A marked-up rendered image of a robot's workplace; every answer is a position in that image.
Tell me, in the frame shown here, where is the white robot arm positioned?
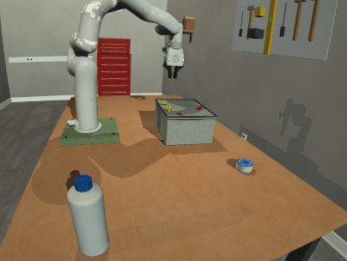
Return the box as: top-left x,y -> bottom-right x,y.
67,0 -> 183,133

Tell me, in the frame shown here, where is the white bottle with blue cap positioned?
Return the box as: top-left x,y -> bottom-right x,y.
67,175 -> 109,257

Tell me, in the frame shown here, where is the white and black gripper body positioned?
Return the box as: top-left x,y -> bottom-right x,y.
165,47 -> 184,66

